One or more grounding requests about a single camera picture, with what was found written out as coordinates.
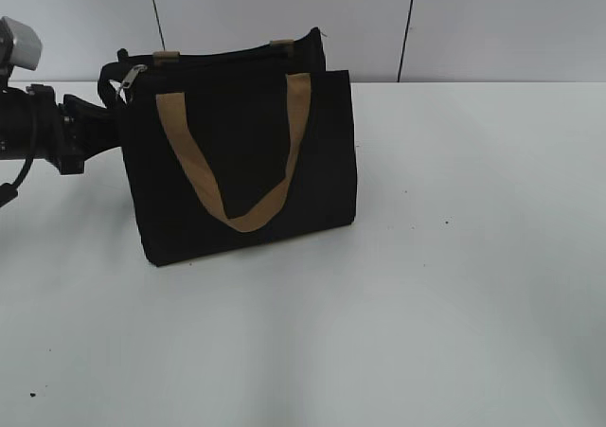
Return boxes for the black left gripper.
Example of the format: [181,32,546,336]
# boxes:
[27,62,128,175]

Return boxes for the silver zipper pull with ring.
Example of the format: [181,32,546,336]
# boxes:
[115,64,148,103]

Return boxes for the black tote bag tan handles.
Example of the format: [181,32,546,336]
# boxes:
[116,28,358,267]

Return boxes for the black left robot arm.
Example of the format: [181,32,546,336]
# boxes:
[1,62,130,175]

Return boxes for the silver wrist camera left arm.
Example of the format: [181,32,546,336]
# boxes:
[1,16,43,71]

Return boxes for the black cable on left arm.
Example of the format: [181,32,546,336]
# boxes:
[0,85,39,209]

